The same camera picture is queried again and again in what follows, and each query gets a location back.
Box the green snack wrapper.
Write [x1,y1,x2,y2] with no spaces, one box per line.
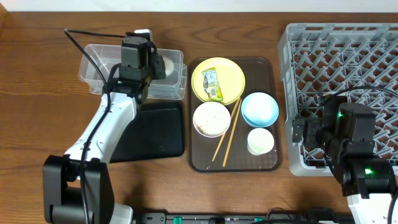
[201,67,223,101]

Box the yellow round plate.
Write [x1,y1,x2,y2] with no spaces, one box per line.
[191,57,246,105]

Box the white tissue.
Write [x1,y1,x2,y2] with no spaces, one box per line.
[163,56,174,77]

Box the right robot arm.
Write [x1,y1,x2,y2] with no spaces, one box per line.
[292,100,397,223]

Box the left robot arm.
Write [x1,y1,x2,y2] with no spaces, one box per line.
[43,32,166,223]

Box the clear plastic waste bin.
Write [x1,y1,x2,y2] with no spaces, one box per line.
[78,44,187,100]

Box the grey dishwasher rack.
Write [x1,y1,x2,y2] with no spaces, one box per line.
[277,23,397,176]

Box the pale green cup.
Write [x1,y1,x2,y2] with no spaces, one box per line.
[247,128,275,156]

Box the light blue bowl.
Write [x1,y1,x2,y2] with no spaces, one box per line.
[241,92,279,128]

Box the black plastic tray bin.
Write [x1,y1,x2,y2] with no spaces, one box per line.
[110,101,185,163]

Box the wooden chopstick right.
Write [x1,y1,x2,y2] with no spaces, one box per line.
[223,98,242,167]

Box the wooden chopstick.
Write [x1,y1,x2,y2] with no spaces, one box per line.
[211,97,241,162]
[223,98,242,167]

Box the brown serving tray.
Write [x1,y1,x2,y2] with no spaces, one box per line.
[188,57,282,173]

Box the wooden chopstick left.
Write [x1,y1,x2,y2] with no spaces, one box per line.
[211,97,241,162]

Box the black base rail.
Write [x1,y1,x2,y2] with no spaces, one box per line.
[132,208,354,224]

